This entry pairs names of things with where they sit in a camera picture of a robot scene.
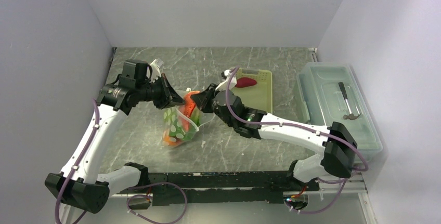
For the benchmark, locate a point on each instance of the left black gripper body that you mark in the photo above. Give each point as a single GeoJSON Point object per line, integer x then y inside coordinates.
{"type": "Point", "coordinates": [151, 91]}

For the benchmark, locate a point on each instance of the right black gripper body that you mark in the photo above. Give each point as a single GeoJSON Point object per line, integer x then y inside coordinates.
{"type": "Point", "coordinates": [225, 119]}

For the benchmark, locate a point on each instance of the clear polka dot zip bag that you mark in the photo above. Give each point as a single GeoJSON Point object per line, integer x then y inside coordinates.
{"type": "Point", "coordinates": [205, 118]}

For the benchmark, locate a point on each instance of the green perforated plastic basket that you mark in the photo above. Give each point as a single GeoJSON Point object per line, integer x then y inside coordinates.
{"type": "Point", "coordinates": [260, 95]}

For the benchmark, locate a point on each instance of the orange peach toy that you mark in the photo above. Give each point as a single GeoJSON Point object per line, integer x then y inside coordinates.
{"type": "Point", "coordinates": [169, 141]}

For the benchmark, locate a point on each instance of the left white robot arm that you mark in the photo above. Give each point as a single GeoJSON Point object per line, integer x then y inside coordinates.
{"type": "Point", "coordinates": [79, 183]}

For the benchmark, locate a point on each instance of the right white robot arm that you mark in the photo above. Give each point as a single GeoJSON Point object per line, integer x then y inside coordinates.
{"type": "Point", "coordinates": [333, 146]}

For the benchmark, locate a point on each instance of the dark red sweet potato toy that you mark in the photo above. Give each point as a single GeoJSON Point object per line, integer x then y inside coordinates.
{"type": "Point", "coordinates": [244, 82]}

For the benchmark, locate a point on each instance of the clear plastic storage box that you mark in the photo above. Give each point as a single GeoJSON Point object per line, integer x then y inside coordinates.
{"type": "Point", "coordinates": [319, 102]}

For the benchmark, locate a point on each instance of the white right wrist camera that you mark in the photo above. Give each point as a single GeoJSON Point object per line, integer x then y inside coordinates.
{"type": "Point", "coordinates": [229, 82]}

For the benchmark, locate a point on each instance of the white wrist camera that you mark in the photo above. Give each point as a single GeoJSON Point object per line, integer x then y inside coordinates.
{"type": "Point", "coordinates": [154, 70]}
{"type": "Point", "coordinates": [229, 82]}

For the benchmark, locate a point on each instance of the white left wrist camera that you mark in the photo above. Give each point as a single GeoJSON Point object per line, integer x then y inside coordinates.
{"type": "Point", "coordinates": [154, 70]}

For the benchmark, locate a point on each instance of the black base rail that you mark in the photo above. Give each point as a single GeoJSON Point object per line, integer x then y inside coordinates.
{"type": "Point", "coordinates": [222, 187]}

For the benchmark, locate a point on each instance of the black handled hammer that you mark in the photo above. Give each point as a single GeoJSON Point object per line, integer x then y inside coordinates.
{"type": "Point", "coordinates": [350, 116]}

